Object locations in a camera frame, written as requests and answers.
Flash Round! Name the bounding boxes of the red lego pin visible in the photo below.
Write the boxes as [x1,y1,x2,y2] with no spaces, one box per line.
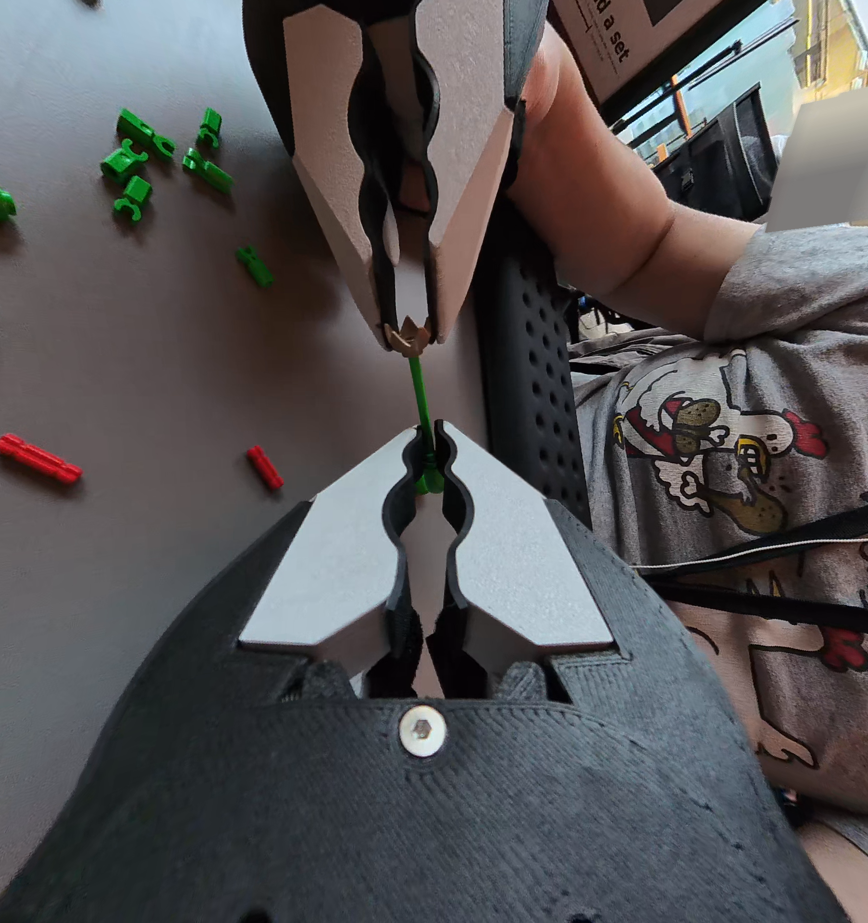
[0,433,84,486]
[245,445,285,492]

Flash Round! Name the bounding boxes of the black background desk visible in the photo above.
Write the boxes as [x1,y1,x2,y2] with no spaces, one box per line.
[614,18,799,225]

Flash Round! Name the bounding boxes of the person's right forearm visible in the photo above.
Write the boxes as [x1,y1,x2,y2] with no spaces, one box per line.
[506,29,763,340]

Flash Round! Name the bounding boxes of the black framed marker sign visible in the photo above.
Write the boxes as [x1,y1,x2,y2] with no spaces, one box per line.
[549,0,767,124]

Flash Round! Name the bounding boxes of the black shoulder strap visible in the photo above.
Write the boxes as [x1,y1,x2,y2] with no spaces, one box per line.
[643,498,868,578]
[654,580,868,639]

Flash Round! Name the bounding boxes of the grey printed t-shirt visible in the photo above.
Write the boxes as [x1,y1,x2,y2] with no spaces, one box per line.
[567,224,868,873]

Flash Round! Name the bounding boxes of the green lego connector piece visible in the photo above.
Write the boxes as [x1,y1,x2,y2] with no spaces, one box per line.
[234,245,275,288]

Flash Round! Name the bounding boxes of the cluster of green lego connectors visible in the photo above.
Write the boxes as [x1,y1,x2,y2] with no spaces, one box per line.
[100,107,235,222]

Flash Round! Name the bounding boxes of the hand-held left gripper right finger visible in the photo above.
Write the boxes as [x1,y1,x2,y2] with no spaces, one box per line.
[425,420,617,699]

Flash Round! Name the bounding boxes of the green lego stick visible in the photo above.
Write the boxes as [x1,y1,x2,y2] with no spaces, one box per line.
[407,355,435,462]

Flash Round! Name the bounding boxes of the small brown lego piece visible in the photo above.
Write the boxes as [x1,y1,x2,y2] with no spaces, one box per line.
[384,315,434,359]

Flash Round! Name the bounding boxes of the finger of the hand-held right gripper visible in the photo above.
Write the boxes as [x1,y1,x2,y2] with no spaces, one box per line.
[283,0,400,353]
[412,0,516,346]

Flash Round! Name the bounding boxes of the white cord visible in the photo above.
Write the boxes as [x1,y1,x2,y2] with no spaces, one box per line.
[636,535,868,574]

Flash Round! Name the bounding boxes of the person's left forearm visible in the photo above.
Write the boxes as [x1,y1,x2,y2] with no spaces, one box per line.
[794,822,868,923]

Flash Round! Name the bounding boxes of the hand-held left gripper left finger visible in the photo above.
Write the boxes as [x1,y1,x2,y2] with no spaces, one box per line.
[238,425,424,699]

